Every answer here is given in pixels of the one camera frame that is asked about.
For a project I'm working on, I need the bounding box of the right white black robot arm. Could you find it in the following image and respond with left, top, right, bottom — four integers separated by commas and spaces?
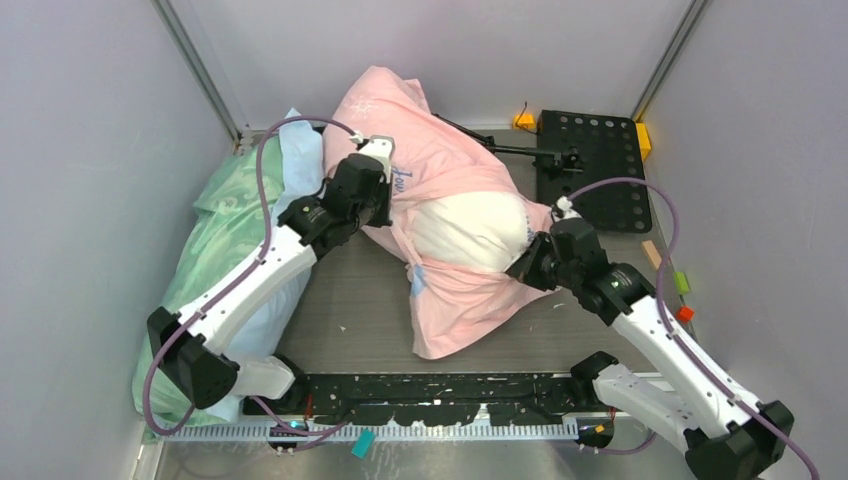
506, 217, 794, 479

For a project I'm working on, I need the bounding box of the teal tape piece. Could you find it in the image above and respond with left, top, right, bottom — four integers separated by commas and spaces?
351, 429, 376, 459

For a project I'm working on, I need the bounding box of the black perforated metal plate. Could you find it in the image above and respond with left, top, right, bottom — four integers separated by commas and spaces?
535, 110, 653, 234

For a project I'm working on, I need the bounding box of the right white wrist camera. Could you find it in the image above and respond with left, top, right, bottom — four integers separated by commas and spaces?
550, 196, 581, 222

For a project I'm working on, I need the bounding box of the pink pillowcase with blue script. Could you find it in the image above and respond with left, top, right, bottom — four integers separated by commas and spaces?
334, 66, 552, 360

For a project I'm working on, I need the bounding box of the yellow edge block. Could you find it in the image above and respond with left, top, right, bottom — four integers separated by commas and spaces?
635, 122, 652, 162

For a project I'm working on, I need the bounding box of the black folding stand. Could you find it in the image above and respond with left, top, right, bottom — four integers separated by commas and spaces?
433, 113, 584, 178

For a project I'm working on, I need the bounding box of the green small block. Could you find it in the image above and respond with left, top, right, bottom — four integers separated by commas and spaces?
673, 271, 691, 295

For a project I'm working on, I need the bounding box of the white pillow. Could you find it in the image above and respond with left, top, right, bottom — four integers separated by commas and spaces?
409, 192, 533, 273

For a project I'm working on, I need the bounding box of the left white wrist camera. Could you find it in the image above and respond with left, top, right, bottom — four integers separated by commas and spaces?
356, 135, 395, 183

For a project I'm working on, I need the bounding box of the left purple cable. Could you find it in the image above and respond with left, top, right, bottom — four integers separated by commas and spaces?
142, 116, 366, 437

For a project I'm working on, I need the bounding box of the orange small block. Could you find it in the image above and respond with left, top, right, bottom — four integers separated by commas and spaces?
675, 305, 695, 324

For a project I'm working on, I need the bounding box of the black paint-chipped base rail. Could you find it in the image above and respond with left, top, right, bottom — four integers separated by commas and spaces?
301, 370, 591, 427

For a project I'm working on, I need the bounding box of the yellow small block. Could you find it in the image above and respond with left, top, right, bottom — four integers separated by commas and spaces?
512, 102, 536, 132

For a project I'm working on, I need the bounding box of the light blue pillow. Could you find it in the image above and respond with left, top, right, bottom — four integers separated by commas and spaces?
195, 121, 323, 410

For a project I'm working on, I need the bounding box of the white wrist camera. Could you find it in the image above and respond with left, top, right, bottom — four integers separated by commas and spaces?
356, 135, 395, 183
550, 196, 581, 222

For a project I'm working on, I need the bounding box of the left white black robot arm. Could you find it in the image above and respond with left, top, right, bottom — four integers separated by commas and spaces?
147, 140, 392, 414

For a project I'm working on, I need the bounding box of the green patterned pillow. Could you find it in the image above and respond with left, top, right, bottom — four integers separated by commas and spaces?
132, 137, 293, 428

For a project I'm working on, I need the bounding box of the wooden small block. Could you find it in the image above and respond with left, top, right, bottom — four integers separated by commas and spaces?
641, 240, 663, 271

